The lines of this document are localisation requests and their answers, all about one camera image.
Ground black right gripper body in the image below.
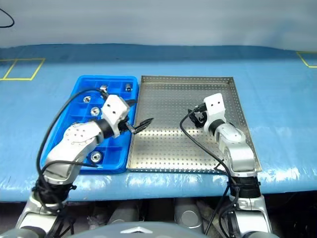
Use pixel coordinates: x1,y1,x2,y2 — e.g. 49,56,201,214
195,105,209,125

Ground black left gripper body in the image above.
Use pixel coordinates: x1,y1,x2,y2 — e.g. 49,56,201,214
118,120,136,135

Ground grey round cylinder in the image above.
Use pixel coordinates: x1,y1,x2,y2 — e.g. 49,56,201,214
174,198,204,229
108,201,142,224

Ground blue compartment tray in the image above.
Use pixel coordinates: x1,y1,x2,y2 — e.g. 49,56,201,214
41,75,140,174

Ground perforated metal tray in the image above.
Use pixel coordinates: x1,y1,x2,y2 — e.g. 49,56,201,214
126,75,263,174

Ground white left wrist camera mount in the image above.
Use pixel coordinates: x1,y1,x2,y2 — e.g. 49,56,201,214
101,95,131,139

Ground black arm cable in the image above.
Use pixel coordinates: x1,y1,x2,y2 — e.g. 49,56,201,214
31,88,109,238
180,106,240,238

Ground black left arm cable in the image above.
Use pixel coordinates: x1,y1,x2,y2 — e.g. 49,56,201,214
31,88,109,238

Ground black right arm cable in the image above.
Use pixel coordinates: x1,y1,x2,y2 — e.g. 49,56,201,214
180,106,240,238

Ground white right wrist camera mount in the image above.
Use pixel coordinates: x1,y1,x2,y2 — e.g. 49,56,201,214
203,93,227,132

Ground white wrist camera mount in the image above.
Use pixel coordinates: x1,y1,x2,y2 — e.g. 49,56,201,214
203,93,227,132
101,95,131,139

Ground grey rounded shell with emblem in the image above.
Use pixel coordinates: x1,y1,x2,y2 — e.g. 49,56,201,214
71,221,211,238

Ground thin black background cable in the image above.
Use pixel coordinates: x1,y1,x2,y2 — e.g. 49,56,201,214
0,8,15,28

